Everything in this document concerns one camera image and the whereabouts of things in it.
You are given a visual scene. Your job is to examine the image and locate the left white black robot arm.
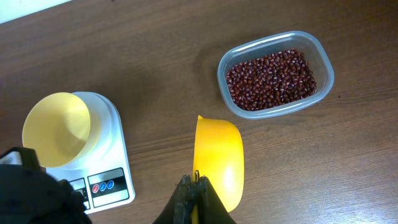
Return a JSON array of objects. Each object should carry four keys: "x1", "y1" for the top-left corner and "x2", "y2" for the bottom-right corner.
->
[{"x1": 1, "y1": 147, "x2": 91, "y2": 224}]

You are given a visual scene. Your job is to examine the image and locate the yellow plastic measuring scoop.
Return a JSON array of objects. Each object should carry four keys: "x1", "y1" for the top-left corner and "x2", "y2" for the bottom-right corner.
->
[{"x1": 193, "y1": 116, "x2": 244, "y2": 212}]

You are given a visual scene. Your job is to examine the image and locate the red adzuki beans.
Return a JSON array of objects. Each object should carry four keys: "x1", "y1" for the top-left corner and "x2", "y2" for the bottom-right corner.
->
[{"x1": 225, "y1": 49, "x2": 317, "y2": 111}]

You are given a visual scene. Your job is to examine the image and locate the pale yellow plastic bowl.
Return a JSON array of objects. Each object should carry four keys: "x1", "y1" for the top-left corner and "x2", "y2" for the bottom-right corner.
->
[{"x1": 22, "y1": 92, "x2": 101, "y2": 168}]

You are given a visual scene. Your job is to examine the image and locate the clear plastic food container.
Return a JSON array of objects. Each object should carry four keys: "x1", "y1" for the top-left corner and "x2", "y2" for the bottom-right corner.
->
[{"x1": 217, "y1": 30, "x2": 335, "y2": 119}]

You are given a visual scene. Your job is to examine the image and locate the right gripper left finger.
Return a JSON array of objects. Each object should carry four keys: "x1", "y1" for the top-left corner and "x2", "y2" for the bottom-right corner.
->
[{"x1": 153, "y1": 175, "x2": 197, "y2": 224}]

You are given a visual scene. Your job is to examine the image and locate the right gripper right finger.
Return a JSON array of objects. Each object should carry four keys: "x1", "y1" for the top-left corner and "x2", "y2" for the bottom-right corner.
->
[{"x1": 197, "y1": 176, "x2": 236, "y2": 224}]

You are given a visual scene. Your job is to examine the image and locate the white digital kitchen scale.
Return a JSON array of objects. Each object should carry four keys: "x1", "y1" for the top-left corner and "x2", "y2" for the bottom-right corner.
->
[{"x1": 46, "y1": 91, "x2": 135, "y2": 214}]

